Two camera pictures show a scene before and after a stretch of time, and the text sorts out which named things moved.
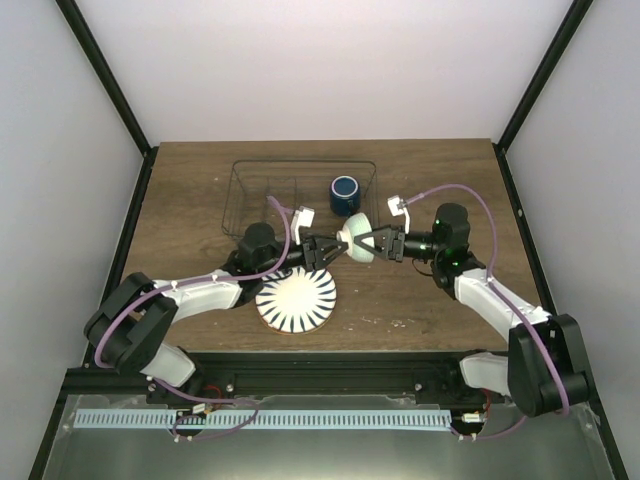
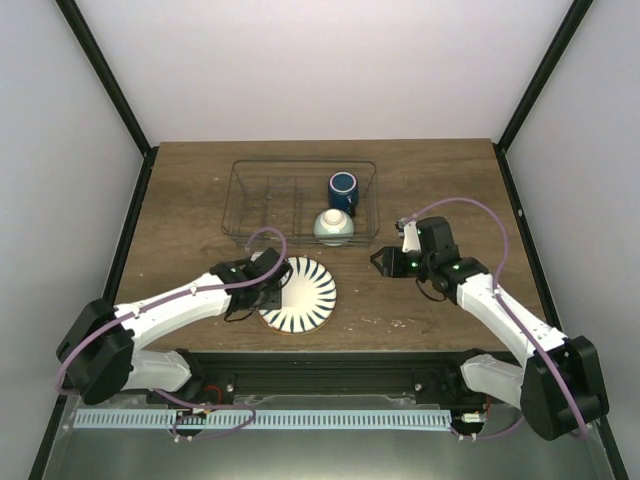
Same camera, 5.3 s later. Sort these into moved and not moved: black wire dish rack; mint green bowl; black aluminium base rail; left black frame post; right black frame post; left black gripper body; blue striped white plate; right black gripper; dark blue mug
Moved: left black gripper body; right black gripper; mint green bowl
Not moved: left black frame post; dark blue mug; black wire dish rack; black aluminium base rail; right black frame post; blue striped white plate
